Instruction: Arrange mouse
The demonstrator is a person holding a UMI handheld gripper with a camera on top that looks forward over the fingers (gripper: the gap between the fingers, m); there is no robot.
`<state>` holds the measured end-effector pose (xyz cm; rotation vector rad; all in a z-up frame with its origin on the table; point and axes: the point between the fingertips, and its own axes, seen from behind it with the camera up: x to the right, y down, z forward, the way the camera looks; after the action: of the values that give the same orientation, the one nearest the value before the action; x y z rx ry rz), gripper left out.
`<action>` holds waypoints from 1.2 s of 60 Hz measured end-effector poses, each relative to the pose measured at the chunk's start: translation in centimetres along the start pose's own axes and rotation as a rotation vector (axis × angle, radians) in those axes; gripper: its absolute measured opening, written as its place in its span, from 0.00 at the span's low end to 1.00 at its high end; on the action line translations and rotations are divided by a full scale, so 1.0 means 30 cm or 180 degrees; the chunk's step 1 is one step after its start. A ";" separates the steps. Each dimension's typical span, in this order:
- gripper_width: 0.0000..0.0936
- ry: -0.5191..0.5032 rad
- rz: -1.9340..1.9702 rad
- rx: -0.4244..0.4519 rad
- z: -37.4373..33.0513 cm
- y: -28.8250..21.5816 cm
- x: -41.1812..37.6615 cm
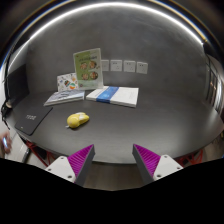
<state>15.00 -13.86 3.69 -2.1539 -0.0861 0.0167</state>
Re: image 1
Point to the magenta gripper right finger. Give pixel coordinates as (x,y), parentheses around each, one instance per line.
(152,166)

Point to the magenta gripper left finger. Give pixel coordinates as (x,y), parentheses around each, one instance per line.
(73,168)

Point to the yellow computer mouse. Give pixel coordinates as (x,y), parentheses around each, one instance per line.
(77,119)

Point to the blurred person hand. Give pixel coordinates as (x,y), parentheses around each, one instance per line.
(5,142)

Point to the grey magazine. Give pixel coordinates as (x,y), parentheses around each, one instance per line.
(64,97)

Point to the white book blue band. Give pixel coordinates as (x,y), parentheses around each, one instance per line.
(123,96)

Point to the small colourful card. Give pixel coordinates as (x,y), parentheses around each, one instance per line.
(67,82)

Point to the green menu card stand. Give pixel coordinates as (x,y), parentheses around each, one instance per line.
(88,69)

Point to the black computer monitor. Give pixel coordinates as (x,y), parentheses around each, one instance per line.
(17,86)

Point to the white wall socket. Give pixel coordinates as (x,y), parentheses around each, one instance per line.
(105,65)
(115,65)
(142,68)
(129,66)

